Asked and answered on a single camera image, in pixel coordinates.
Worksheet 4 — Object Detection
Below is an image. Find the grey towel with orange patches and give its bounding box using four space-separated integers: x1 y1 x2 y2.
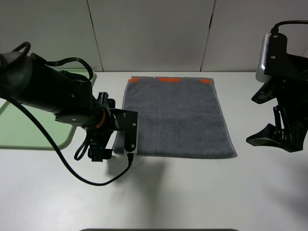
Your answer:
122 77 237 159

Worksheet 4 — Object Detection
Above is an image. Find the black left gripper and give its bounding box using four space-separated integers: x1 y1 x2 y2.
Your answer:
84 92 125 162

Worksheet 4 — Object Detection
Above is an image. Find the green plastic tray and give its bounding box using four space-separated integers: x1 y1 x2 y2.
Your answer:
0 69 97 151

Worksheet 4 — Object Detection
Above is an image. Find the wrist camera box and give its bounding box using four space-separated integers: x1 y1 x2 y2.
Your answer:
256 32 287 83
124 111 138 155

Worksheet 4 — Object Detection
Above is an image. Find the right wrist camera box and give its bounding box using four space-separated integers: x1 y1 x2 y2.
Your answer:
256 32 287 83

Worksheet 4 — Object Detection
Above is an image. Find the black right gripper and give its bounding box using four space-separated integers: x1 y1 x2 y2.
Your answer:
246 54 308 153

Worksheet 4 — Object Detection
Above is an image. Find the black left camera cable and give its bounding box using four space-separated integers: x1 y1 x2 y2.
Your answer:
0 42 134 186

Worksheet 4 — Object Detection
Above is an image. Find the black camera cable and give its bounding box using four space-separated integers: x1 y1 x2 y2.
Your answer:
270 20 308 34
0 42 134 186

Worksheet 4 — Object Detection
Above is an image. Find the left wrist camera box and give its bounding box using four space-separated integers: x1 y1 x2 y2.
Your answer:
124 111 138 155

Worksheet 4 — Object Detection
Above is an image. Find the black right camera cable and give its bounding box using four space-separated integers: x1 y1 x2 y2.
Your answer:
270 20 308 34

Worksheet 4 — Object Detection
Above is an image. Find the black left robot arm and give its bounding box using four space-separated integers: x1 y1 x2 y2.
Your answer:
0 51 117 162

